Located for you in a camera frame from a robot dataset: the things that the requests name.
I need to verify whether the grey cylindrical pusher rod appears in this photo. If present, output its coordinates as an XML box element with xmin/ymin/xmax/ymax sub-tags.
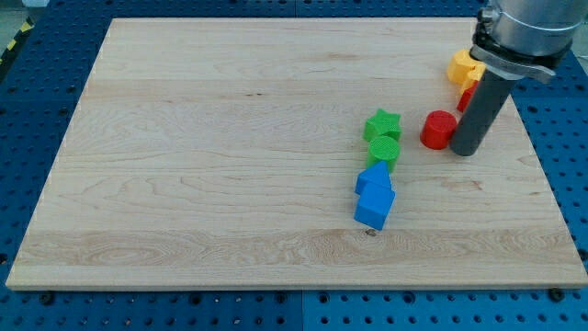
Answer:
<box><xmin>449</xmin><ymin>67</ymin><xmax>515</xmax><ymax>156</ymax></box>

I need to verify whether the red cylinder block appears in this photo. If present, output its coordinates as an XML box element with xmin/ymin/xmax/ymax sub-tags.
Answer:
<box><xmin>420</xmin><ymin>109</ymin><xmax>458</xmax><ymax>150</ymax></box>

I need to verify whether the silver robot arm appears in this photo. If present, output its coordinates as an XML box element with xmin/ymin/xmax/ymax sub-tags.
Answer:
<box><xmin>449</xmin><ymin>0</ymin><xmax>587</xmax><ymax>156</ymax></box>

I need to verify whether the green star block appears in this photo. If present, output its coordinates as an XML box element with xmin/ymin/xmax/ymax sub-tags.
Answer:
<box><xmin>362</xmin><ymin>108</ymin><xmax>402</xmax><ymax>142</ymax></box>

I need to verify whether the red block behind rod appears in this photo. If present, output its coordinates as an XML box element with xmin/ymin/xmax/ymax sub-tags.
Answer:
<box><xmin>456</xmin><ymin>81</ymin><xmax>479</xmax><ymax>113</ymax></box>

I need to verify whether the yellow hexagon block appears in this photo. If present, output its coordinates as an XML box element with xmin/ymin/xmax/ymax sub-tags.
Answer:
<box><xmin>446</xmin><ymin>49</ymin><xmax>481</xmax><ymax>85</ymax></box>

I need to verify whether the green cylinder block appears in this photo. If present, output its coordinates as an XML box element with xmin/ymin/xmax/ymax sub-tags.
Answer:
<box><xmin>366</xmin><ymin>135</ymin><xmax>401</xmax><ymax>173</ymax></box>

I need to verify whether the blue triangle block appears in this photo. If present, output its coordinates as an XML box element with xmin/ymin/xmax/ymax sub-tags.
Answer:
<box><xmin>355</xmin><ymin>161</ymin><xmax>392</xmax><ymax>195</ymax></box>

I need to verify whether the blue cube block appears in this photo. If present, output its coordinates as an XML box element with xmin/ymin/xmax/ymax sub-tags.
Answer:
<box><xmin>354</xmin><ymin>183</ymin><xmax>396</xmax><ymax>231</ymax></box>

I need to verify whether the wooden board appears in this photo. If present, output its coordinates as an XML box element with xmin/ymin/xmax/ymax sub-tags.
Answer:
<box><xmin>6</xmin><ymin>18</ymin><xmax>587</xmax><ymax>291</ymax></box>

